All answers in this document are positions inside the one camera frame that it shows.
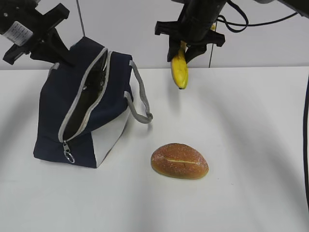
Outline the black cable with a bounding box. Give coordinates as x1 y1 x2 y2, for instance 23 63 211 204
212 0 309 232

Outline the yellow banana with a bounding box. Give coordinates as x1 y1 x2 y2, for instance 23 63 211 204
170 24 216 89

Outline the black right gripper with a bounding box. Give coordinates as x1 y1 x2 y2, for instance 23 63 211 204
154 0 225 64

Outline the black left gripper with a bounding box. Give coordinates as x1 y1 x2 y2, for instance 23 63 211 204
0 0 74 66

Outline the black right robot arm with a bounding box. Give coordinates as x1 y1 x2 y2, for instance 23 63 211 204
154 0 309 63

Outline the brown bread roll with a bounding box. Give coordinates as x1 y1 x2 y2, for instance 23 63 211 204
151 143 209 179

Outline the navy and white lunch bag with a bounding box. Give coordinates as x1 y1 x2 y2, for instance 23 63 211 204
33 37 153 168

